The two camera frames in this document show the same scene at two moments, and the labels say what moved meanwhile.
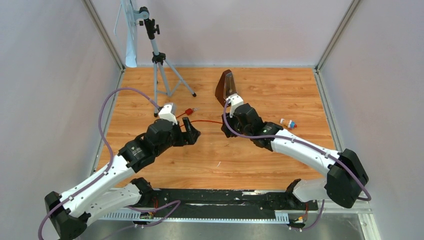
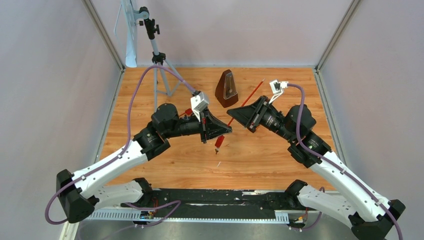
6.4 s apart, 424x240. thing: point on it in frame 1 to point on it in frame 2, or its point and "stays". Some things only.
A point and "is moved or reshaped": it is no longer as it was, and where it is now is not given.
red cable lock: [204, 120] is moved or reshaped
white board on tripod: [130, 26] stays
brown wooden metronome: [226, 87] stays
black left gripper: [189, 138] to [218, 128]
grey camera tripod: [166, 81] stays
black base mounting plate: [227, 203] stays
